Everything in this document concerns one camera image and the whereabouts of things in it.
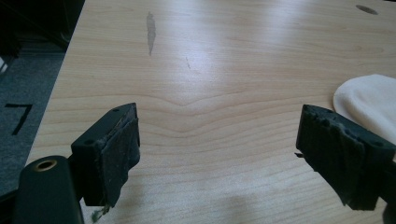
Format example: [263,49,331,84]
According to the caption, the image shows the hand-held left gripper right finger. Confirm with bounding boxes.
[295,104,396,211]

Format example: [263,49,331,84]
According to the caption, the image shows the white ankle sock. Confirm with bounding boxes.
[332,73,396,146]

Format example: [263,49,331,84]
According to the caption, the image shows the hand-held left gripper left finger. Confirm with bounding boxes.
[71,102,141,208]

